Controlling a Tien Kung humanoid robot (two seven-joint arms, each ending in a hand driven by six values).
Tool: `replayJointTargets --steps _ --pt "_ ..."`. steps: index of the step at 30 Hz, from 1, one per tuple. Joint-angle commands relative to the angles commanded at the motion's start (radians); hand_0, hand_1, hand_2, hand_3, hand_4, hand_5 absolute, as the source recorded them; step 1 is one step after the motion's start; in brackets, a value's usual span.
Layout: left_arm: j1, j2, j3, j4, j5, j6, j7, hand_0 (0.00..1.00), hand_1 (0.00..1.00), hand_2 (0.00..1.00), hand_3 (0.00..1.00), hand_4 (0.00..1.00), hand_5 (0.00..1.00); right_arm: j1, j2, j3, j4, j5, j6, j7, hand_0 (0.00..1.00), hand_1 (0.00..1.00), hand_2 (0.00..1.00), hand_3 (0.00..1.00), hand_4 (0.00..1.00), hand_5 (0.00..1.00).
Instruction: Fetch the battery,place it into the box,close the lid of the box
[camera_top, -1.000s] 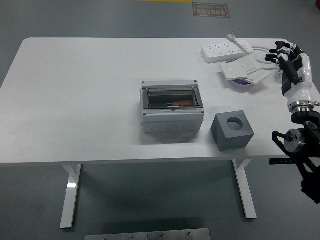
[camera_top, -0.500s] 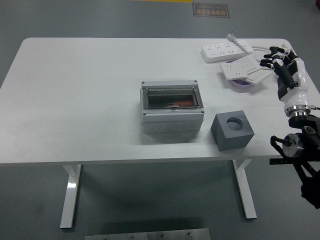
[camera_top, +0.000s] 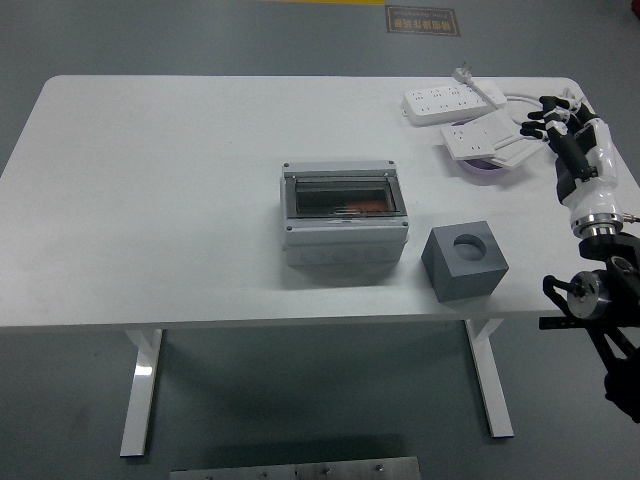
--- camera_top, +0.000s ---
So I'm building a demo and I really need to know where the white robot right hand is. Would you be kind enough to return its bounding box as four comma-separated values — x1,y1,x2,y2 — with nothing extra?
519,94,624,226

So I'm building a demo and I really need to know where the clear hinged box lid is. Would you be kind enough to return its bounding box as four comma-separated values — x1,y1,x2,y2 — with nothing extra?
284,174,405,219

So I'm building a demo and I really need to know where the grey plastic junction box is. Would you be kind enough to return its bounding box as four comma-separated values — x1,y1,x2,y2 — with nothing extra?
278,159,411,267

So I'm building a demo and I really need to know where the blank white square panel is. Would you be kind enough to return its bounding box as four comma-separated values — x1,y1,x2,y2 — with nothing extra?
474,110,522,146

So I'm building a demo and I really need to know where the slim white power strip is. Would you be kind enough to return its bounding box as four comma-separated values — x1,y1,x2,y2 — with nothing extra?
469,79,508,107

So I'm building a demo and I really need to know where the black table control panel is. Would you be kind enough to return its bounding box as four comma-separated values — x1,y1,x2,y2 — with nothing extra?
538,314,587,331

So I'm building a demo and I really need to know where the wide white power strip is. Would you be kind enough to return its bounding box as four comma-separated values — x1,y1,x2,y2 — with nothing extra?
399,84,495,128

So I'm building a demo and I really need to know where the grey block with round hole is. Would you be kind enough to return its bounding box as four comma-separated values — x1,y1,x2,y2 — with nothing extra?
421,220,510,305

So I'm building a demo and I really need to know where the brown floor sign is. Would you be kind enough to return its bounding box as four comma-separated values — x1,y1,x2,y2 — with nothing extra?
384,4,462,37

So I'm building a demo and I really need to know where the white table leg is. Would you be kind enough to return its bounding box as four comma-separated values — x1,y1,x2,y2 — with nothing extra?
118,328,165,457
463,318,515,440

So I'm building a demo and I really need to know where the white cable with plug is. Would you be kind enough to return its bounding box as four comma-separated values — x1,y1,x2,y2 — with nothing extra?
452,62,585,126

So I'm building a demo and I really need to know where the white wall socket panel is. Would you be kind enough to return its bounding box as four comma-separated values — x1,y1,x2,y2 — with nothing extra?
439,122,501,161

